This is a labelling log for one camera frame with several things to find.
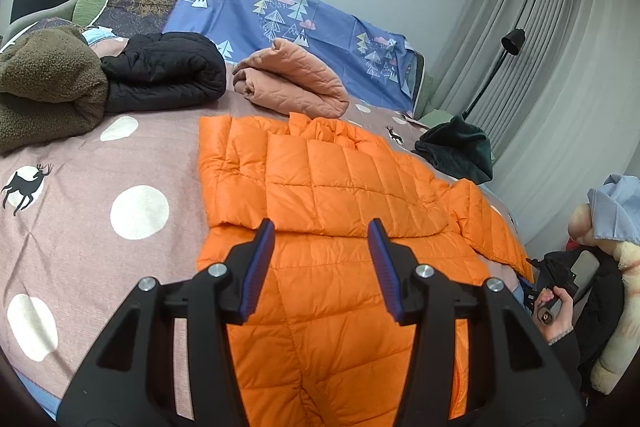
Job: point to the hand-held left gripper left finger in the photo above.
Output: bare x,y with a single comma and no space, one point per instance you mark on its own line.
261,264

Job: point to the brown fleece jacket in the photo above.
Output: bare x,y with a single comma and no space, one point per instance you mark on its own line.
45,82

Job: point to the black padded jacket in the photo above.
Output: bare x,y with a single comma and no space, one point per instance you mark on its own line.
165,72

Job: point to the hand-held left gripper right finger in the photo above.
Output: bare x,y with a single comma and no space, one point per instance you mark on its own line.
382,264

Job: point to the cream plush toy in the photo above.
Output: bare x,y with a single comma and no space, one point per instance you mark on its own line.
622,307

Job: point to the person's right forearm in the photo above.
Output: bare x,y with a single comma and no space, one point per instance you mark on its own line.
567,357

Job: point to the blue tree-printed sheet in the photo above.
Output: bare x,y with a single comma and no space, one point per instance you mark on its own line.
240,17

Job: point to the peach quilted jacket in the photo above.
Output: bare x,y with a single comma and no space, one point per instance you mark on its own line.
295,77

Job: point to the brown dotted bed sheet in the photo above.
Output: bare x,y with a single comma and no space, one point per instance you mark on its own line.
100,167

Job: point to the grey blue cloth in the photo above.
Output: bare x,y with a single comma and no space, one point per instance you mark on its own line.
617,212

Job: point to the grey curtain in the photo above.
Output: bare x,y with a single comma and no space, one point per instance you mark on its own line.
550,72

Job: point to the dark green garment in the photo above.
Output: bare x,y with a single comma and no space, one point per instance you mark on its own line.
457,147

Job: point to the person's right hand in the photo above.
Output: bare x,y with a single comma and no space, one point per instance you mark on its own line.
557,319

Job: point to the green upholstered bed frame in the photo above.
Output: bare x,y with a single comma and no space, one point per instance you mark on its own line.
437,112

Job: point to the black floor lamp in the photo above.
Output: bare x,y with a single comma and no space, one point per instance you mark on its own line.
514,41

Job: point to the orange down jacket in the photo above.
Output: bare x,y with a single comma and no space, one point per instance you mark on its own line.
325,187

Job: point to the pale blue garment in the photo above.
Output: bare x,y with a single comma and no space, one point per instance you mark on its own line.
102,39

